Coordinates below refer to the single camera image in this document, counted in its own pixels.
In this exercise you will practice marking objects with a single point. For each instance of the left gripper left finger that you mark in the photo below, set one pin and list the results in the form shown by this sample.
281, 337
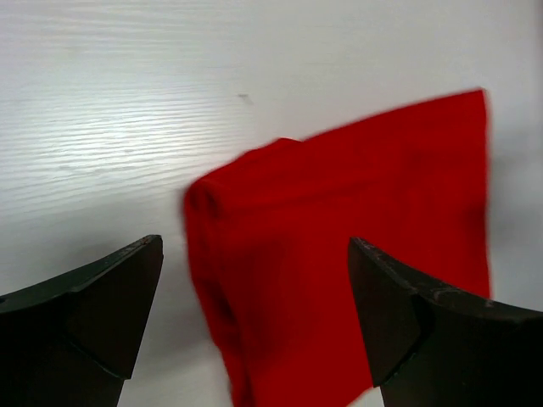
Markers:
73, 340

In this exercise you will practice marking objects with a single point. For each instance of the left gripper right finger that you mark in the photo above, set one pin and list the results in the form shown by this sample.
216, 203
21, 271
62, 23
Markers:
429, 343

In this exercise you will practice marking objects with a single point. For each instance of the red t shirt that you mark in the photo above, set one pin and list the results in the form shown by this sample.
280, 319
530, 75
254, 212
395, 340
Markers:
268, 237

